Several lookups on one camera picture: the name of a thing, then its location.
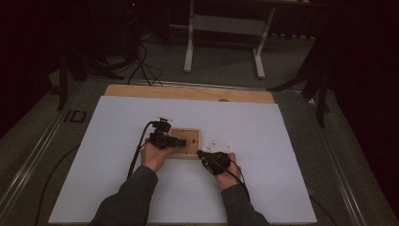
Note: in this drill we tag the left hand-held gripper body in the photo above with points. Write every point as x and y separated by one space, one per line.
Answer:
160 139

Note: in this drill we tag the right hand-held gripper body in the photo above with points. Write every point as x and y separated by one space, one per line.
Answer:
218 161

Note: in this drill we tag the small wooden box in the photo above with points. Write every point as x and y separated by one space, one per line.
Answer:
190 135

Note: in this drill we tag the person's left hand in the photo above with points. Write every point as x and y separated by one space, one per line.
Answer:
153 158

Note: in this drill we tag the person's right hand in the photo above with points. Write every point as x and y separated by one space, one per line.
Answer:
229 180

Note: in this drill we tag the white table sheet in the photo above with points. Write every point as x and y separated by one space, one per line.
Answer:
125 125

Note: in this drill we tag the black rectangular floor socket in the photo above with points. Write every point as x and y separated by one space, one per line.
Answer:
75 116

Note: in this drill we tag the black metal stand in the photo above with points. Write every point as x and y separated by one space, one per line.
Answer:
63 84

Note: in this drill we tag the dark equipment rack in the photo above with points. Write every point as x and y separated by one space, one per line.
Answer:
131 31

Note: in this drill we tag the black tripod stand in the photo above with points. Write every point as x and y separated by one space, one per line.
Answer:
320 94

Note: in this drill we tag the metal floor rail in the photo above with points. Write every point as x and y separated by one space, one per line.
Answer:
34 153
335 175

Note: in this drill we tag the white metal desk frame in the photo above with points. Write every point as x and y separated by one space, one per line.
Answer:
226 24

